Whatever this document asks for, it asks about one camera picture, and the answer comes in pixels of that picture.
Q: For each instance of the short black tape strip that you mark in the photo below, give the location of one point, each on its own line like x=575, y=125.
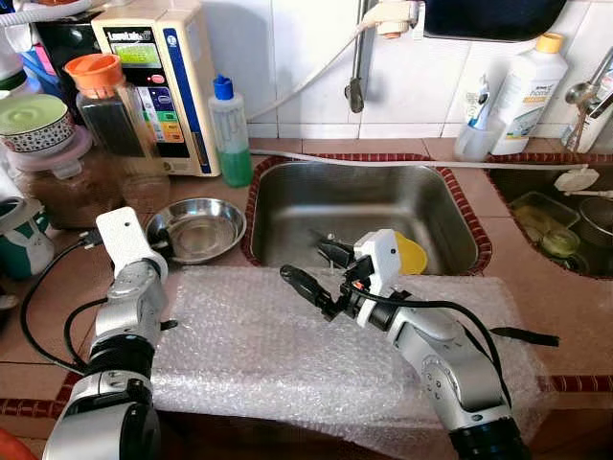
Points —
x=169, y=326

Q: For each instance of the steel sink basin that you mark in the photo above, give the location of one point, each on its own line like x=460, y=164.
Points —
x=354, y=196
x=522, y=187

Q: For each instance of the long black tape strip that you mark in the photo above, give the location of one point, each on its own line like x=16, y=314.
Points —
x=525, y=335

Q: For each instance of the plastic jar pink lid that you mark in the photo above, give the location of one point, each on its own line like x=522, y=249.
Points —
x=72, y=196

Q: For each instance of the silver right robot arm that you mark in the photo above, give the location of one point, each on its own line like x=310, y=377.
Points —
x=450, y=374

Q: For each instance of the steel pot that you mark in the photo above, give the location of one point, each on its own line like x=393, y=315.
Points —
x=599, y=220

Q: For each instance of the square glass container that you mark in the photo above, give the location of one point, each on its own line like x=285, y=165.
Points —
x=560, y=240

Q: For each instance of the white detergent bottle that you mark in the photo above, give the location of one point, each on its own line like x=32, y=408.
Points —
x=527, y=101

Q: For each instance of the yellow plastic bowl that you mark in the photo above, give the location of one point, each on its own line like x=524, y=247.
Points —
x=412, y=254

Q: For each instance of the steel ladle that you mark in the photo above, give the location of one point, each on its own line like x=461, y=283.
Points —
x=579, y=93

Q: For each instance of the black hanging pan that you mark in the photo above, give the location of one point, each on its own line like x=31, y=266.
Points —
x=493, y=19

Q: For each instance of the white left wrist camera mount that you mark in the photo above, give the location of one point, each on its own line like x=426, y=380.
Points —
x=124, y=240

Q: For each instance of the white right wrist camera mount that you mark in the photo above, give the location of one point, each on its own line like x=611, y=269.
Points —
x=381, y=257

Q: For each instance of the clear plastic cup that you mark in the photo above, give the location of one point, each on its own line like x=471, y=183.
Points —
x=477, y=141

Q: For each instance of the white green mug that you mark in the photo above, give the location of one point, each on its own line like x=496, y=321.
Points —
x=24, y=240

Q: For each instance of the clear bubble wrap sheet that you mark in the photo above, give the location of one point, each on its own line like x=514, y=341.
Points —
x=249, y=345

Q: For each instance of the patterned bowl green lid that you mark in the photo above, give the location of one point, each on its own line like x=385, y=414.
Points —
x=34, y=117

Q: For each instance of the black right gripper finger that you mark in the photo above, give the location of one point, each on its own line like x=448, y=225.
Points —
x=337, y=255
x=302, y=284

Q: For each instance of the clear jar orange lid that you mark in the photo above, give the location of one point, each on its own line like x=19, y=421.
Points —
x=115, y=120

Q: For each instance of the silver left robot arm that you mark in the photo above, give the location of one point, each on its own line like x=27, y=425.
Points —
x=129, y=307

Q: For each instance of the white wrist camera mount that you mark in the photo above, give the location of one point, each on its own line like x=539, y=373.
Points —
x=124, y=240
x=381, y=257

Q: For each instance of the white orange tap fitting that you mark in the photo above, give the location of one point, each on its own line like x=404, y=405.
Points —
x=393, y=19

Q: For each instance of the cream water ionizer appliance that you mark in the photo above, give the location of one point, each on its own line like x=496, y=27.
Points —
x=192, y=86

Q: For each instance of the white blue toothbrush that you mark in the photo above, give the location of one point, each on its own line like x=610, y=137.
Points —
x=478, y=96

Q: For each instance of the green dish soap bottle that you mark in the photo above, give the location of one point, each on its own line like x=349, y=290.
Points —
x=233, y=153

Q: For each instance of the grey metal water spout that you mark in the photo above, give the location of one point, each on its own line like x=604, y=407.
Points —
x=355, y=91

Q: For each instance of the round steel bowl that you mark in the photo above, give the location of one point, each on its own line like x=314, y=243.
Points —
x=196, y=230

